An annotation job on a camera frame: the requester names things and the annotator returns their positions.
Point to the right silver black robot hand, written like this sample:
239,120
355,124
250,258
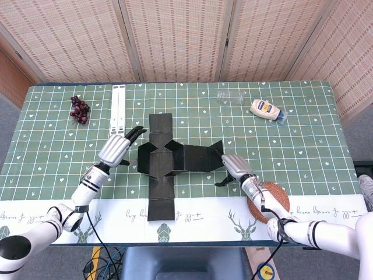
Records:
236,166

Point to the grey shoe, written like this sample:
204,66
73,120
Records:
366,189

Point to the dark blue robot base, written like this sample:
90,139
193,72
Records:
180,265

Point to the mayonnaise squeeze bottle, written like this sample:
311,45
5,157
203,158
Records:
263,109

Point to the brown wooden door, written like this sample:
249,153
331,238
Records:
11,78

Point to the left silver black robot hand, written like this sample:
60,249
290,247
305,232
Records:
113,150

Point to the bamboo folding screen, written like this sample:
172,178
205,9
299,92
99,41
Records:
180,38

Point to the dark red grape bunch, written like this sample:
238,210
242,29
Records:
79,111

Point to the white folding stand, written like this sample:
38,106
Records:
118,111

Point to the black floor object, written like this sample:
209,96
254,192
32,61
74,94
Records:
364,167

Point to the wooden board with yellow disc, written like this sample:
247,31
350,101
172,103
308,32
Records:
263,268

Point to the round woven rattan coaster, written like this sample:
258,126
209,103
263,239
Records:
277,198

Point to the clear plastic container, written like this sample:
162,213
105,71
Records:
230,97

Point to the black cardboard box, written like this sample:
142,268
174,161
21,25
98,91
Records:
160,189

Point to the green white checked tablecloth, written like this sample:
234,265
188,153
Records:
204,131

